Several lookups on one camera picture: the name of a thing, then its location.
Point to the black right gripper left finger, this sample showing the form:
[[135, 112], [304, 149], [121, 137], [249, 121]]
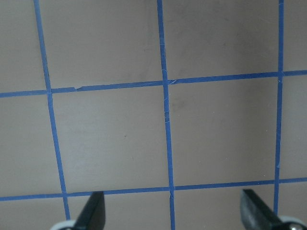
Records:
[[92, 216]]

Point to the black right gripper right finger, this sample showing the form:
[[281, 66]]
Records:
[[256, 215]]

